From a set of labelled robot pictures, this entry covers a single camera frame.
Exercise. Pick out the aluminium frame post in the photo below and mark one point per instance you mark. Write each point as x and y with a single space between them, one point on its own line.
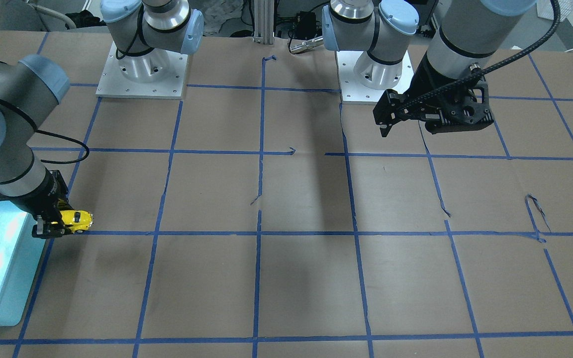
264 22

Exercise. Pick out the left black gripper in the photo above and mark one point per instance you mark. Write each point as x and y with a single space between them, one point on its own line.
422 83

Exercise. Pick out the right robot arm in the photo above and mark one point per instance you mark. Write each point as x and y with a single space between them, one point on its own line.
142 31

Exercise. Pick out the teal plastic bin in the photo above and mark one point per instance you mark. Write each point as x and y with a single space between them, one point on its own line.
20 254

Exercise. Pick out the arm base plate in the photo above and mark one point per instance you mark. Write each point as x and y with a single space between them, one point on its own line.
158 75
362 81

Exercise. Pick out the yellow beetle toy car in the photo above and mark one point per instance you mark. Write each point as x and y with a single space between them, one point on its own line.
77 221

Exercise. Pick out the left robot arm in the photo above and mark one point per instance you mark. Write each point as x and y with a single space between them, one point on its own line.
471 31

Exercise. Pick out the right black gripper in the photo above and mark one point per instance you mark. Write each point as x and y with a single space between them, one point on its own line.
47 199

